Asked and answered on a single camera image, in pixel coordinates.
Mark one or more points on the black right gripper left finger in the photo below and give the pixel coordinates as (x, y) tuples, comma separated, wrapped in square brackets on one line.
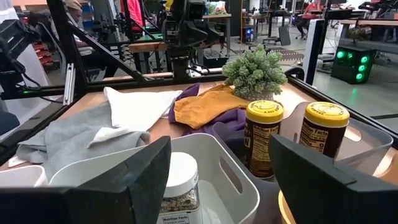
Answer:
[(77, 208)]

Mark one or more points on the computer tower green fans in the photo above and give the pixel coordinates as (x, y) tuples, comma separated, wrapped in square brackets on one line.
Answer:
[(348, 71)]

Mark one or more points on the background wooden desk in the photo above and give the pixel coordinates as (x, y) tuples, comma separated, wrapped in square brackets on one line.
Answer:
[(370, 22)]

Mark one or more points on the person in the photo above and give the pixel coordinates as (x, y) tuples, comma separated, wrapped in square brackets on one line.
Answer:
[(311, 9), (74, 9)]

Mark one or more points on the grey cloth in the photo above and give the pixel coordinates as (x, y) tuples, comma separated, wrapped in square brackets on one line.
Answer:
[(62, 140)]

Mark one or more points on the silver aluminium bracket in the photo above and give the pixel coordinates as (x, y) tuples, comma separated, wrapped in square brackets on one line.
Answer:
[(69, 84)]

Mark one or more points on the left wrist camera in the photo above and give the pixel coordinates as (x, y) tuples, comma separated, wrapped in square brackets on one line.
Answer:
[(196, 9)]

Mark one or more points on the white plastic bin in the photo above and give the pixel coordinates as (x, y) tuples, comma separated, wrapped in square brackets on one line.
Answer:
[(18, 175)]

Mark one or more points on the yellow cloth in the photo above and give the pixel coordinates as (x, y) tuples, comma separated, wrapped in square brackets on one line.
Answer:
[(205, 109)]

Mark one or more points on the smoky translucent grey bin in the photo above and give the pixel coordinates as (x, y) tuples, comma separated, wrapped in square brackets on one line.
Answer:
[(230, 133)]

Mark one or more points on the white cloth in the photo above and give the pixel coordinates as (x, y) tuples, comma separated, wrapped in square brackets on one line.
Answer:
[(136, 109)]

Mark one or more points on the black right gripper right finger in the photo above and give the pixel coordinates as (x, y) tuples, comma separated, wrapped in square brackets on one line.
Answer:
[(326, 202)]

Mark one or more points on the green succulent plant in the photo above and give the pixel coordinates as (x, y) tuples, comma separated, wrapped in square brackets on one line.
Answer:
[(255, 71)]

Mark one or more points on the purple cloth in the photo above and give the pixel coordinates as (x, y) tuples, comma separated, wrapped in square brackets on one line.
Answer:
[(230, 124)]

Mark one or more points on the orange plastic bin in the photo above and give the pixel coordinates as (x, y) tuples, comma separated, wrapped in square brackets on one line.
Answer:
[(284, 208)]

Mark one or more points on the yellow-lid chili onion jar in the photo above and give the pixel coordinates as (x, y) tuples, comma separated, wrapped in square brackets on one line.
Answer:
[(323, 127), (262, 140)]

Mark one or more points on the white-lid bagel sesame jar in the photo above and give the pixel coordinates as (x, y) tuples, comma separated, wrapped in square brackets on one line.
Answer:
[(182, 171)]

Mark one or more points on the white upright panel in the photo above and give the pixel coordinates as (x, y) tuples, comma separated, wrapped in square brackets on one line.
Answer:
[(312, 53)]

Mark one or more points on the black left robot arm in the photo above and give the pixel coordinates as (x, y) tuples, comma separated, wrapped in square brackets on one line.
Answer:
[(180, 62)]

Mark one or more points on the light grey plastic bin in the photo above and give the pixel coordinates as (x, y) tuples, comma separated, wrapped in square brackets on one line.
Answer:
[(224, 193)]

